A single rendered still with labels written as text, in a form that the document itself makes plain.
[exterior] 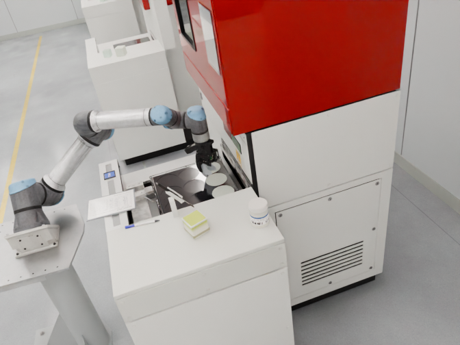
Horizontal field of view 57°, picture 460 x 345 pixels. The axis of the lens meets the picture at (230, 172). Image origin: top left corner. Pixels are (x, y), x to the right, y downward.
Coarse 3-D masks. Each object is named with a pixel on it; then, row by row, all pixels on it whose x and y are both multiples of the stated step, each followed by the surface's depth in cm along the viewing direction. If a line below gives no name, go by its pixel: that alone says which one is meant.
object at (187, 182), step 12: (192, 168) 207; (156, 180) 203; (168, 180) 202; (180, 180) 200; (192, 180) 199; (204, 180) 198; (228, 180) 195; (180, 192) 192; (192, 192) 191; (204, 192) 190; (168, 204) 187; (180, 204) 185; (192, 204) 184
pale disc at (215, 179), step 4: (212, 176) 199; (216, 176) 199; (220, 176) 198; (224, 176) 198; (208, 180) 197; (212, 180) 197; (216, 180) 196; (220, 180) 196; (224, 180) 195; (208, 184) 194; (212, 184) 194; (216, 184) 194; (220, 184) 193
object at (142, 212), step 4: (144, 200) 195; (136, 204) 193; (140, 204) 193; (144, 204) 192; (148, 204) 192; (136, 208) 191; (140, 208) 190; (144, 208) 190; (148, 208) 189; (132, 212) 188; (136, 212) 188; (140, 212) 188; (144, 212) 187; (148, 212) 187; (136, 216) 186; (140, 216) 185; (144, 216) 185; (148, 216) 185; (136, 220) 183; (140, 220) 183
